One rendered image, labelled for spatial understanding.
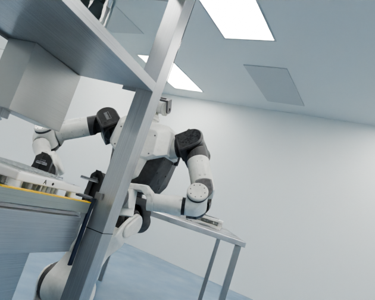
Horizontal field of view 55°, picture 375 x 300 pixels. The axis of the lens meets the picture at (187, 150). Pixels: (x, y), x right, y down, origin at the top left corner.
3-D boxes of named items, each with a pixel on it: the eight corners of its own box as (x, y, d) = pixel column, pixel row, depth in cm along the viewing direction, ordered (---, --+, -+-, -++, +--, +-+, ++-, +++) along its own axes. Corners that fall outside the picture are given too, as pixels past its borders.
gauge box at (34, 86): (34, 125, 121) (56, 71, 124) (59, 132, 118) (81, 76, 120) (-19, 101, 101) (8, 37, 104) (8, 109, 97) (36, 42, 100)
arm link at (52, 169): (59, 157, 124) (63, 159, 135) (31, 147, 122) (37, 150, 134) (45, 192, 122) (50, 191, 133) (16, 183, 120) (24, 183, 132)
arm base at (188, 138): (181, 172, 158) (184, 151, 165) (209, 169, 154) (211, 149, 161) (170, 150, 147) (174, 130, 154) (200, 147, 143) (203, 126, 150)
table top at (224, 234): (125, 198, 385) (126, 194, 385) (224, 231, 378) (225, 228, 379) (83, 193, 237) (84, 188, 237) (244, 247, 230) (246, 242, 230)
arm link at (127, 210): (121, 213, 124) (138, 218, 133) (126, 183, 126) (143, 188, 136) (94, 211, 129) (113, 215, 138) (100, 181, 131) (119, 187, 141)
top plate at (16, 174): (16, 180, 80) (19, 171, 81) (-58, 152, 89) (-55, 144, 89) (79, 193, 103) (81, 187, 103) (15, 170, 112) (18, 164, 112)
